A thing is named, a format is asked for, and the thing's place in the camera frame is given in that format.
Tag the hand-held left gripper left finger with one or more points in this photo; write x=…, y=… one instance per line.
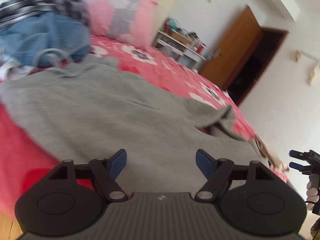
x=117, y=162

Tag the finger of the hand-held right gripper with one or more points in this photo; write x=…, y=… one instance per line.
x=298, y=153
x=296, y=165

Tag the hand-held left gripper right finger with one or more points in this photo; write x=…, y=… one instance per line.
x=205, y=162

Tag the grey hoodie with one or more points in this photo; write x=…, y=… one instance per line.
x=100, y=117

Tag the person's right hand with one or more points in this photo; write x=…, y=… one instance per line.
x=313, y=192

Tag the red floral blanket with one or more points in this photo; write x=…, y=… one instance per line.
x=175, y=72

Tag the red bottle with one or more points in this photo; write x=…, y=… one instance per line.
x=202, y=47

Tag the wooden door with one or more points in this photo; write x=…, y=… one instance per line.
x=232, y=50

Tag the white desk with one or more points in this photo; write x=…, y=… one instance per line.
x=175, y=47

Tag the cardboard box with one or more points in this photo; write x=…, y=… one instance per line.
x=181, y=36

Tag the white cloth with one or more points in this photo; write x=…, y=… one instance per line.
x=12, y=71

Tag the blue jeans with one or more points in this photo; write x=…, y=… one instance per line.
x=50, y=37

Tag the pink floral quilt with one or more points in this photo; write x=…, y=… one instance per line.
x=130, y=17

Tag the cream wardrobe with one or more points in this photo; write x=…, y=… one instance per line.
x=170, y=0

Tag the plaid shirt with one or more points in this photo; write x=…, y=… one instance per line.
x=62, y=2

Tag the wooden wall hook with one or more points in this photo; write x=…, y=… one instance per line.
x=297, y=55
x=314, y=73

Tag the dark brown door frame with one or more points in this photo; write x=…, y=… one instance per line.
x=272, y=55

